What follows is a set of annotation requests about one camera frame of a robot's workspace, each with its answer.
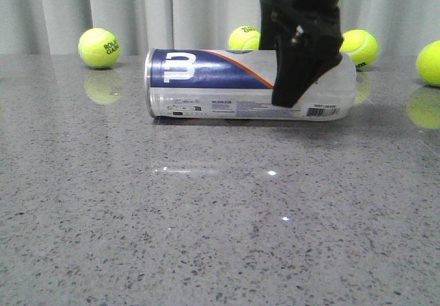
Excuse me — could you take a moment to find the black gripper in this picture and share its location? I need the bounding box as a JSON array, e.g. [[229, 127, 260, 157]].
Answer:
[[259, 0, 342, 108]]

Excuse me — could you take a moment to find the right yellow Wilson tennis ball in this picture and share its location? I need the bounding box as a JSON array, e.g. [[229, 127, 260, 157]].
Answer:
[[340, 30, 379, 70]]

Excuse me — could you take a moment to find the grey pleated curtain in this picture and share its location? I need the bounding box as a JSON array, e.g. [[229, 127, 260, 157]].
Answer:
[[1, 0, 439, 55]]

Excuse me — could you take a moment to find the middle yellow tennis ball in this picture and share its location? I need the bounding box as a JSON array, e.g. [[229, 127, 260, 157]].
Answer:
[[228, 25, 261, 50]]

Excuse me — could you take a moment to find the left yellow tennis ball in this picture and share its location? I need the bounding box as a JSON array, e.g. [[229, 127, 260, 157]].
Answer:
[[78, 28, 120, 69]]

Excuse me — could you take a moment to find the clear Wilson tennis ball can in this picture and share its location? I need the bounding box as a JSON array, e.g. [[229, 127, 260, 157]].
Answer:
[[144, 49, 357, 121]]

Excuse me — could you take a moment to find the far right yellow tennis ball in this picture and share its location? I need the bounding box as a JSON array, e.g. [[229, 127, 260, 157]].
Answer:
[[416, 41, 440, 87]]

